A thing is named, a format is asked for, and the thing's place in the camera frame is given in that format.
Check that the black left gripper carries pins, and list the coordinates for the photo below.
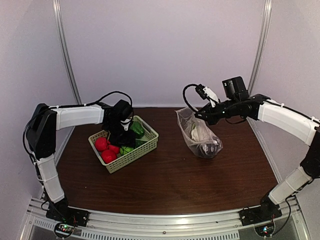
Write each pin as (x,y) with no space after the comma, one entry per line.
(129,141)

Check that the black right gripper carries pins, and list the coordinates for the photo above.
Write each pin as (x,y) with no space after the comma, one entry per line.
(210,117)

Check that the green toy cabbage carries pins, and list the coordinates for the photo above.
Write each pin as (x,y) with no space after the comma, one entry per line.
(126,150)

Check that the white toy cauliflower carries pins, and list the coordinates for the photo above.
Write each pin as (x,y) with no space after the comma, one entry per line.
(200,132)

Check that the clear zip top bag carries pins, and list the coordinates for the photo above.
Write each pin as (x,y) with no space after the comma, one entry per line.
(185,118)

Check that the purple toy eggplant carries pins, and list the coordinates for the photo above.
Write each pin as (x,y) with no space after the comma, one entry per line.
(209,150)

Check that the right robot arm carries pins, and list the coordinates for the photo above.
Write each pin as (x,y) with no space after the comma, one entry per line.
(262,108)

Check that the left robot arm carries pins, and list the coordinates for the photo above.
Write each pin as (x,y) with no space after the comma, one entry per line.
(40,134)

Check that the red toy tomato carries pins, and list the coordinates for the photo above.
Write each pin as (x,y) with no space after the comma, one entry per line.
(114,148)

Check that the red toy apple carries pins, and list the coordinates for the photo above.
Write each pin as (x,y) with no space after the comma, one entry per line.
(101,144)

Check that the green toy cucumber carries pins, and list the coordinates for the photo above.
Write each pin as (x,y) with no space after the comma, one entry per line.
(139,142)

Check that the green toy bell pepper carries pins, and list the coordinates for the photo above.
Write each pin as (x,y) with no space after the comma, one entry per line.
(138,129)

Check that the red toy strawberry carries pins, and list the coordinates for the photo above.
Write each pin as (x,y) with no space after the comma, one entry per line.
(108,156)

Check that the green plastic basket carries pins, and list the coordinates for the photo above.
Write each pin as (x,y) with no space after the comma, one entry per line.
(150,143)

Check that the left circuit board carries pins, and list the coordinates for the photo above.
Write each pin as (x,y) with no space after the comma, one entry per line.
(63,230)

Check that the circuit board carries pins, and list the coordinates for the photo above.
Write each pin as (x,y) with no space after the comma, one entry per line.
(63,230)
(264,230)

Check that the right circuit board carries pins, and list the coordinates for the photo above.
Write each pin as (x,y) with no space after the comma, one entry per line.
(264,230)

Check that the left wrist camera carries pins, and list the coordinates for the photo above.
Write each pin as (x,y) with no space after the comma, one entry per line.
(126,123)

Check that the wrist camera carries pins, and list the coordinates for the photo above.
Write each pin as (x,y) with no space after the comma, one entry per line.
(207,94)
(126,123)

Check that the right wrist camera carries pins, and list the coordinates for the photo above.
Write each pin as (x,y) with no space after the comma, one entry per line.
(207,94)

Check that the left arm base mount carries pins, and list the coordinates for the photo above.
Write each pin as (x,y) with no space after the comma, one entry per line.
(72,216)

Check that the aluminium front frame rail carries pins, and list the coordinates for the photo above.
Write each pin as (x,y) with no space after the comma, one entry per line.
(221,225)

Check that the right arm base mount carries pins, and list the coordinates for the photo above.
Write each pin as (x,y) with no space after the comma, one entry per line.
(254,215)

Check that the right aluminium corner post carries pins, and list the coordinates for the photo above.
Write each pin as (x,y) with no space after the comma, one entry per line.
(263,35)

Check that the aluminium corner post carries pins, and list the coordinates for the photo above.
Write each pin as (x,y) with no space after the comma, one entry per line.
(64,49)
(263,35)

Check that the left aluminium corner post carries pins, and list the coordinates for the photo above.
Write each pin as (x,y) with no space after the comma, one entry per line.
(64,49)

